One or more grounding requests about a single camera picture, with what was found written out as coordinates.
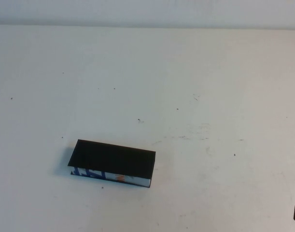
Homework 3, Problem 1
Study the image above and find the black glasses case printed side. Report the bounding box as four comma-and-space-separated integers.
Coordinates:
67, 139, 156, 189

